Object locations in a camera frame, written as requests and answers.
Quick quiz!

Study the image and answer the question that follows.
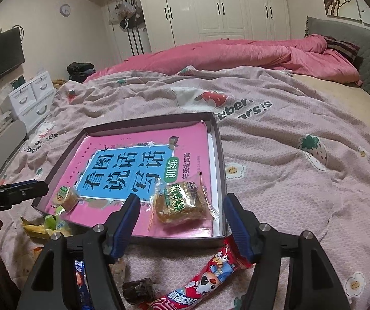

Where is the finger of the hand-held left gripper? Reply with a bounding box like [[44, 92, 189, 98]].
[[0, 180, 49, 206]]

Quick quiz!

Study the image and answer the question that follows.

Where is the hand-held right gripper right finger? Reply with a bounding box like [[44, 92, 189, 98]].
[[223, 194, 347, 310]]

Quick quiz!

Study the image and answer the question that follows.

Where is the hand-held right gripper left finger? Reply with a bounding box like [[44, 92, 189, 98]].
[[16, 194, 141, 310]]

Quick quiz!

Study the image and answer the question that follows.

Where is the small brown cake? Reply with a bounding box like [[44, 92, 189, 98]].
[[51, 185, 80, 215]]

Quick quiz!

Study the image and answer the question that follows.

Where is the brown cake packet green label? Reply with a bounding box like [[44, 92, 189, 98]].
[[148, 172, 219, 233]]

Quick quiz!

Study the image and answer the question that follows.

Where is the shallow grey cardboard box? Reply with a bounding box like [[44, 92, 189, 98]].
[[32, 112, 228, 240]]

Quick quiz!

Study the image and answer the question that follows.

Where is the dark chocolate roll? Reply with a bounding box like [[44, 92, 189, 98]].
[[122, 278, 167, 306]]

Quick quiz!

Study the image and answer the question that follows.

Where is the blue cookie packet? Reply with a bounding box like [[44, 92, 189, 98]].
[[74, 259, 90, 310]]

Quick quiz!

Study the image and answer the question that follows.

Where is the yellow snack packet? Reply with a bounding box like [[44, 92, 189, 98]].
[[20, 217, 52, 240]]

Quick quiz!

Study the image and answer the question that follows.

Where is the red sausage packet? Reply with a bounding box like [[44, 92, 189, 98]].
[[148, 236, 255, 310]]

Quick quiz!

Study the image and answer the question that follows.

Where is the pink and blue book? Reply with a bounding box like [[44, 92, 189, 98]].
[[48, 121, 215, 234]]

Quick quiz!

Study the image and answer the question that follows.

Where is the white drawer cabinet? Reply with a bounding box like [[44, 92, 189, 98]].
[[0, 71, 56, 133]]

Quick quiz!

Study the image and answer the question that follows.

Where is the pile of dark clothes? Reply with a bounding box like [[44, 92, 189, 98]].
[[66, 61, 96, 83]]

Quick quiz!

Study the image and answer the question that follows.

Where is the beige bed sheet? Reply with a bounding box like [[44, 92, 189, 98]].
[[293, 74, 370, 111]]

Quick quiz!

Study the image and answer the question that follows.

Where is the pink quilt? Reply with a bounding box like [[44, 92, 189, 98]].
[[83, 34, 364, 87]]

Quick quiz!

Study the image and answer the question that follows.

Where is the coat stand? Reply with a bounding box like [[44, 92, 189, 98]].
[[126, 28, 141, 56]]

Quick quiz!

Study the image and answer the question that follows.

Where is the black striped bag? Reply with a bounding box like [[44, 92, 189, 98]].
[[119, 15, 144, 32]]

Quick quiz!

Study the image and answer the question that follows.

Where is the white hanging bag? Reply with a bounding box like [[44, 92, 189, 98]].
[[109, 0, 138, 22]]

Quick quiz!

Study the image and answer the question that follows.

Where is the dark striped pillow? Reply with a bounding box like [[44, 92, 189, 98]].
[[325, 37, 362, 63]]

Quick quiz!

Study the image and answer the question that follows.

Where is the grey padded headboard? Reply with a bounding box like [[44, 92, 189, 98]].
[[304, 16, 370, 104]]

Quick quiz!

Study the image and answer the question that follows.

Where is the white wardrobe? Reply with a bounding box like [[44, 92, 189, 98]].
[[83, 0, 292, 55]]

